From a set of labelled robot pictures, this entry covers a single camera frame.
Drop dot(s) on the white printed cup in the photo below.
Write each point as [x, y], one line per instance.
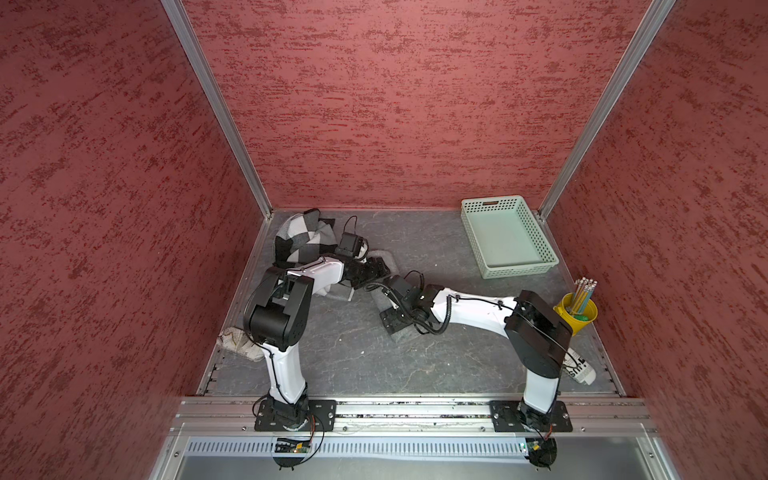
[578, 368]

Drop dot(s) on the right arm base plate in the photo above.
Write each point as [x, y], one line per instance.
[509, 416]

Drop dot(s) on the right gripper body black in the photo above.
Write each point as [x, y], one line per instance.
[398, 319]

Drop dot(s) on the light green plastic basket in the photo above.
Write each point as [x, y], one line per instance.
[505, 237]

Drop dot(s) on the aluminium front rail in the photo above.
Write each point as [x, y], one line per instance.
[457, 415]

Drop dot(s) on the black white checkered scarf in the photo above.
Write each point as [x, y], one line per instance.
[304, 238]

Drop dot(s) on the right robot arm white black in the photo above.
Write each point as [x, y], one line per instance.
[538, 335]

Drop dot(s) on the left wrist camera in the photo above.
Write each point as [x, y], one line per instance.
[352, 246]

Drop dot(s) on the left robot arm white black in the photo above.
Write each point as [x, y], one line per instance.
[276, 315]

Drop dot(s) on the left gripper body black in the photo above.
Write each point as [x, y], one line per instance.
[366, 271]

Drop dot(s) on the crumpled beige cloth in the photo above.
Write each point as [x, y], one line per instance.
[235, 340]

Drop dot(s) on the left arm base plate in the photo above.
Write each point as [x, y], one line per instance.
[275, 416]

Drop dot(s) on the grey knitted scarf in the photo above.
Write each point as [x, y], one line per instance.
[342, 291]

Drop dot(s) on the yellow pencil cup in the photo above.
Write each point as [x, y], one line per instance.
[577, 318]

